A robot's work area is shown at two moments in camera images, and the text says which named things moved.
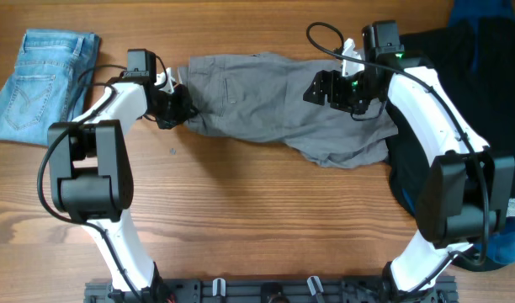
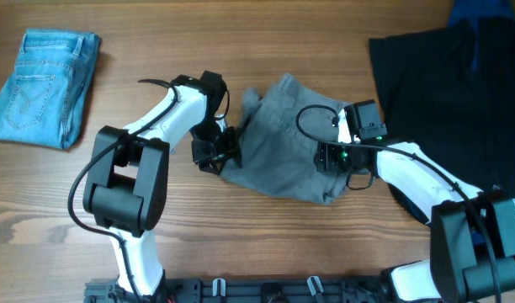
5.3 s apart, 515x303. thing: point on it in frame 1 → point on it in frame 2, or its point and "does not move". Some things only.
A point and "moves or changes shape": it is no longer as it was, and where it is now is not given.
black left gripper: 176,106 → 218,152
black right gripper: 326,87 → 329,156
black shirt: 481,66 does not move
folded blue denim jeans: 50,84 does not move
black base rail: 270,290 does not move
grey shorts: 260,96 moves or changes shape
